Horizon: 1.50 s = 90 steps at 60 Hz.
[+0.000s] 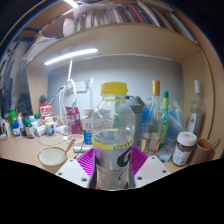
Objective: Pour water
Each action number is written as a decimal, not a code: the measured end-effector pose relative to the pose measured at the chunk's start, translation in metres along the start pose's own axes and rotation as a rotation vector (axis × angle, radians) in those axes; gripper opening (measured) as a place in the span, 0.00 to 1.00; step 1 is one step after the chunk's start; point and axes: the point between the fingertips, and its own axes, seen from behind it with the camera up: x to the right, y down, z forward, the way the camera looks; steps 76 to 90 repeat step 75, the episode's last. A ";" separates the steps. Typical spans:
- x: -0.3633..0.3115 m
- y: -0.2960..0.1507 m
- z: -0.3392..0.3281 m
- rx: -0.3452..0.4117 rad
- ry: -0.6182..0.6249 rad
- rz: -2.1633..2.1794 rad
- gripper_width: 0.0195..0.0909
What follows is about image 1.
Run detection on clear gold-capped glass bottle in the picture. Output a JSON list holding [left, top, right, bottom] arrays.
[[139, 79, 163, 156]]

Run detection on wooden shelf unit with books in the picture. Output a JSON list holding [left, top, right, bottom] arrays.
[[19, 0, 218, 141]]

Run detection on pink carton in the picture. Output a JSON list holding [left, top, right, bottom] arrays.
[[65, 106, 82, 135]]

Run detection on white bottle with blue cap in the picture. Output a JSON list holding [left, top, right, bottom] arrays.
[[12, 122, 22, 138]]

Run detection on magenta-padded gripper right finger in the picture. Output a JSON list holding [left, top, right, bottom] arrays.
[[128, 145, 173, 188]]

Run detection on white under-shelf light strip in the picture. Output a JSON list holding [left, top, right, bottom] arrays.
[[44, 47, 99, 66]]

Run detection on brown jar with white lid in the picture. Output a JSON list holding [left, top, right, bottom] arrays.
[[171, 131, 198, 167]]

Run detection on white wall outlet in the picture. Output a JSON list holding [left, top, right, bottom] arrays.
[[66, 80, 88, 94]]

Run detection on blue and white box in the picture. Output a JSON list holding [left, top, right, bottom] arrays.
[[82, 108, 96, 146]]

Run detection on small dark brown bottle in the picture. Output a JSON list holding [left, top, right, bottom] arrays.
[[24, 118, 36, 139]]

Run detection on small green bottle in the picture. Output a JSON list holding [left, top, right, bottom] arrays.
[[8, 108, 18, 133]]

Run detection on white ceiling light strip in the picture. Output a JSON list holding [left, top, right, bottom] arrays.
[[64, 0, 79, 8]]

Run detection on white pill bottle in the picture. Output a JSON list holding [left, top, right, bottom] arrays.
[[44, 116, 56, 137]]

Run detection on cream ceramic cup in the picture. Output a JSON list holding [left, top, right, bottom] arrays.
[[37, 146, 68, 169]]

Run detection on tall clear glass bottle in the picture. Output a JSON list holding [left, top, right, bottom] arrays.
[[187, 79, 205, 138]]

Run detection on red and white canister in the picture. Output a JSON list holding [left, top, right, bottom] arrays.
[[39, 102, 53, 118]]

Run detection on green glass bottle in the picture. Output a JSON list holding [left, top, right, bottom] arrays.
[[158, 91, 170, 149]]

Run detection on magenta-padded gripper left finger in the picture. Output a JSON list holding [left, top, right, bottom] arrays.
[[54, 147, 98, 189]]

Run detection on clear yellow-capped drink bottle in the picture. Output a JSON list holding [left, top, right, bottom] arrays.
[[90, 81, 137, 191]]

